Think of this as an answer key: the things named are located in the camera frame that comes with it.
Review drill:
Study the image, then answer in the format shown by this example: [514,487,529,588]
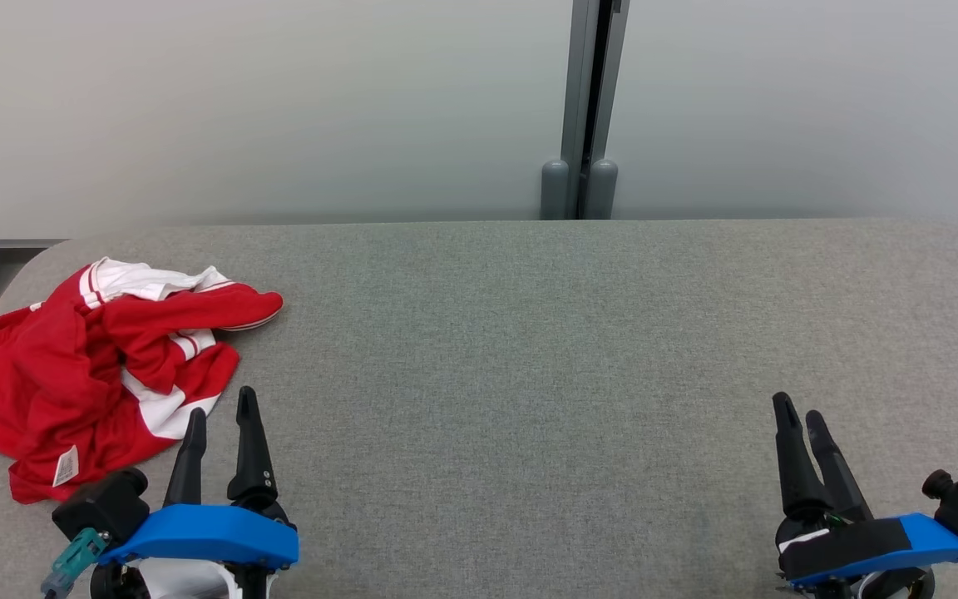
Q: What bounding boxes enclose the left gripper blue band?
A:
[90,386,299,599]

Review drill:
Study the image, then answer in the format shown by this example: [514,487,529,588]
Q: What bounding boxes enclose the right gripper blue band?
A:
[773,393,958,599]

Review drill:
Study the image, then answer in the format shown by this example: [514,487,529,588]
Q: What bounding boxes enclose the red white sports shorts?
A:
[101,283,285,440]

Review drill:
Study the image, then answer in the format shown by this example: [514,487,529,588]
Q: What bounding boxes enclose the red white jersey shirt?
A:
[0,257,240,505]

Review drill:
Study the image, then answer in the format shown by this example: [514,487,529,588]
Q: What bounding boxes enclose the teal cable connector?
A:
[41,527,111,599]

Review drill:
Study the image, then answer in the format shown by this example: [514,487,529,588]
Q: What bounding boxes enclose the grey partition post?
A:
[540,0,631,221]

